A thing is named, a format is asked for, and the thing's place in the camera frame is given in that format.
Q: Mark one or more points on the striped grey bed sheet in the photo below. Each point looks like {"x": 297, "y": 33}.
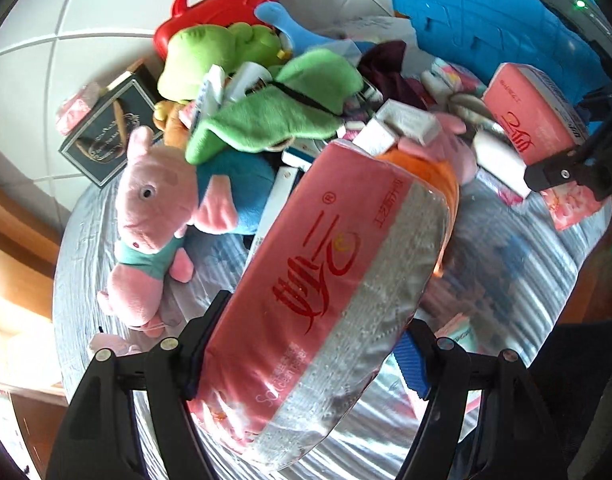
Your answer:
{"x": 506, "y": 268}

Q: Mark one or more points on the dark framed box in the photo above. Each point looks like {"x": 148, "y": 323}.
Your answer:
{"x": 97, "y": 145}

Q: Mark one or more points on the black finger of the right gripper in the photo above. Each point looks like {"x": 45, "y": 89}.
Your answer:
{"x": 589, "y": 165}

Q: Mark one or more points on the pink pig plush orange dress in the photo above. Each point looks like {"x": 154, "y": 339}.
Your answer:
{"x": 435, "y": 154}

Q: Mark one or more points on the green plush cloth toy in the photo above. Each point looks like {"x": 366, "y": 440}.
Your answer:
{"x": 305, "y": 100}

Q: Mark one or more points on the dark maroon cloth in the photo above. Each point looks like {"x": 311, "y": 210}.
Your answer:
{"x": 381, "y": 66}

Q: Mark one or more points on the blue plastic hanger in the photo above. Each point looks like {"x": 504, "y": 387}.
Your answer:
{"x": 300, "y": 39}

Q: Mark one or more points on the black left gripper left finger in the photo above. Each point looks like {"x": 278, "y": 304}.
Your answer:
{"x": 99, "y": 435}

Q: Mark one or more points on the green frog plush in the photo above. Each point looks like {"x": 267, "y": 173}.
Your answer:
{"x": 192, "y": 51}

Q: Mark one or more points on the large pink tissue pack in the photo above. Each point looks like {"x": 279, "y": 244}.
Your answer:
{"x": 324, "y": 301}

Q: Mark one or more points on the white cream tube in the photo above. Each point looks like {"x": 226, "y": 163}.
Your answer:
{"x": 249, "y": 77}

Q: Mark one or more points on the pink pig plush teal shirt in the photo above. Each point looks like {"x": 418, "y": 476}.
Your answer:
{"x": 158, "y": 198}

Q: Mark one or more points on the red plastic toy case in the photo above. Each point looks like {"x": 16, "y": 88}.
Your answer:
{"x": 214, "y": 12}

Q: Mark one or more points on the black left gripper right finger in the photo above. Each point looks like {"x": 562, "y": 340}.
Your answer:
{"x": 484, "y": 417}

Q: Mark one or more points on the blue white flat box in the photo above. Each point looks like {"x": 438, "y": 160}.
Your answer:
{"x": 285, "y": 183}

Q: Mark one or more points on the blue plastic storage crate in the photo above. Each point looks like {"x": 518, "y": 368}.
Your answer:
{"x": 482, "y": 34}

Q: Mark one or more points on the small pink packet by wall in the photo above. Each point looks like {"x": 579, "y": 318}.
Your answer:
{"x": 71, "y": 112}

